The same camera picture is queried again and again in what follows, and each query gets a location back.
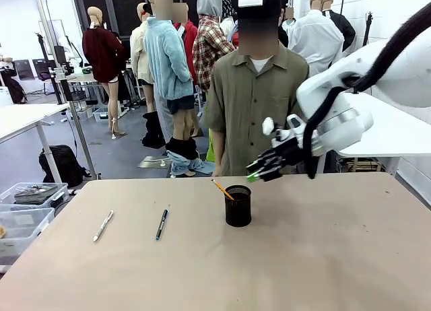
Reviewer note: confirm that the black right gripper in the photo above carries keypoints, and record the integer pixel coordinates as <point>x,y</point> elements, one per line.
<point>286,151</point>

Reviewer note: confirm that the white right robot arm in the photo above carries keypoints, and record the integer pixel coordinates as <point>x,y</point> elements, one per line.
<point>370,89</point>

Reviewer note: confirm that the white table behind arm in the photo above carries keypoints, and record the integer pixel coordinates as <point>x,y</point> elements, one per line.
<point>387,136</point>

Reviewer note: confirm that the black mesh pen holder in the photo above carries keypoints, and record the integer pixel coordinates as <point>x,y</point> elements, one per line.
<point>238,206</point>

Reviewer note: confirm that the black blue marker pen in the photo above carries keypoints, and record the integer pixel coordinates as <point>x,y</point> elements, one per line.
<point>162,225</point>

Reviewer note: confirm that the white pen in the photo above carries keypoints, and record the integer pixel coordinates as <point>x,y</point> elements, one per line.
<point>103,225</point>

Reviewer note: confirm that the yellow pencil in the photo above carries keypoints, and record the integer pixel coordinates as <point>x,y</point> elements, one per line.
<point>222,189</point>

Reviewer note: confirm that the person in olive shirt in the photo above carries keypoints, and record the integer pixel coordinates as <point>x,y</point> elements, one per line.
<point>252,89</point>

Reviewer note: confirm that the black boots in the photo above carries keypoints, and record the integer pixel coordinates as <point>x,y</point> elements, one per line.
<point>153,129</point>

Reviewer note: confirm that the mannequin in light blue fleece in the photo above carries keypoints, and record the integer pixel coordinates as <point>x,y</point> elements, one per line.
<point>170,72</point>

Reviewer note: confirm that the mannequin in plaid hooded shirt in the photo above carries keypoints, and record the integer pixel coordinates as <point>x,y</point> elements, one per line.
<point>210,45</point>

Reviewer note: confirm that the mannequin in white shirt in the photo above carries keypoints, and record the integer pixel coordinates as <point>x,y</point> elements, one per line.
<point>316,41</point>

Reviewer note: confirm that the mannequin in red jacket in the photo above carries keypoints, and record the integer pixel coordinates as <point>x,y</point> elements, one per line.
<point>190,45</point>

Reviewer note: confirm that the mannequin in black suit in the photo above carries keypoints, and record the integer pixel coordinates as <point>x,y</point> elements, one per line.
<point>341,25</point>

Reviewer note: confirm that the mannequin in cream jacket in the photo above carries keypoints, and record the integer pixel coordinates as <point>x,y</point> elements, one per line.
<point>141,55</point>

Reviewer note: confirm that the small clear floor bin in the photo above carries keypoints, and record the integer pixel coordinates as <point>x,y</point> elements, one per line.
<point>100,114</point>

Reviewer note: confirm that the mannequin in maroon sweater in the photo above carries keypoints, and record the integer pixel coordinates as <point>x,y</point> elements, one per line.
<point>104,58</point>

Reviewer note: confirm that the black backpack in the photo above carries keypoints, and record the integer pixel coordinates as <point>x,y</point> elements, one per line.
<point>62,164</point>

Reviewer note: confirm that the clear plastic bin with tray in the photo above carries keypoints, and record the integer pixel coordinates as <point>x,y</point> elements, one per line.
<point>33,195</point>

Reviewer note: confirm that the white side table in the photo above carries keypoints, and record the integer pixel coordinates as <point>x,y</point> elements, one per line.
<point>30,119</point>

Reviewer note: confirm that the black office chair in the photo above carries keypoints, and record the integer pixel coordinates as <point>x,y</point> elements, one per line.
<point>43,72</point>

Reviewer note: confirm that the clear plastic storage bin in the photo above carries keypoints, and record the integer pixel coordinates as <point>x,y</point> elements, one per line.
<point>20,230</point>

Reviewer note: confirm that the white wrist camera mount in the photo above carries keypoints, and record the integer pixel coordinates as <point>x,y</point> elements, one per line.
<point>286,127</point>

